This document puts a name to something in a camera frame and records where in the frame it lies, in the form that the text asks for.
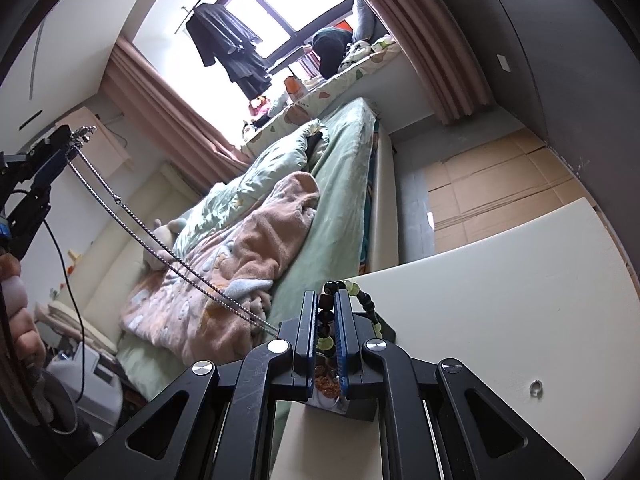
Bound grey wardrobe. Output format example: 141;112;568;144
425;0;640;281

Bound silver chain necklace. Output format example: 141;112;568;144
65;125;281;336

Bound white appliance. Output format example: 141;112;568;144
47;342;123;421

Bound brown bead bracelet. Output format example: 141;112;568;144
314;367;346;401

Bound black and green bead bracelet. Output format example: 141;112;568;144
315;280;383;358

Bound light green quilt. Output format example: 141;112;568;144
167;120;331;261

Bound pink fleece blanket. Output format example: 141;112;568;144
120;171;321;366

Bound pink curtain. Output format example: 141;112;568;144
332;0;493;126
100;37;253;196

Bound patterned window seat cushion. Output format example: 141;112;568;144
240;35;401;146

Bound hanging dark clothes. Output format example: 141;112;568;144
185;2;273;101

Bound person's left hand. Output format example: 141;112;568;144
0;252;48;376

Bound dark clothing pile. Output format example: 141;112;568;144
311;27;353;80

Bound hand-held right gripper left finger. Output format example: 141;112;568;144
65;290;321;480

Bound white hanging cloth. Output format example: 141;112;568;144
55;107;133;176

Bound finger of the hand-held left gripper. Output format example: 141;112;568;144
0;124;73;168
0;152;68;256

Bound beige plush toy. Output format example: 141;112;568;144
142;217;188;271

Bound white padded headboard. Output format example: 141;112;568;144
70;162;201;341

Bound bed with green sheet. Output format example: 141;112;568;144
115;97;401;401

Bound orange packet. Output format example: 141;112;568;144
282;75;308;103

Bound grey pillow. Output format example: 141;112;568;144
350;0;378;43

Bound black cable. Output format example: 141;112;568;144
0;190;86;406

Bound black jewelry box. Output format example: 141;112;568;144
305;310;398;422

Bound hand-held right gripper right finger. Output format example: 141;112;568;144
334;290;586;480

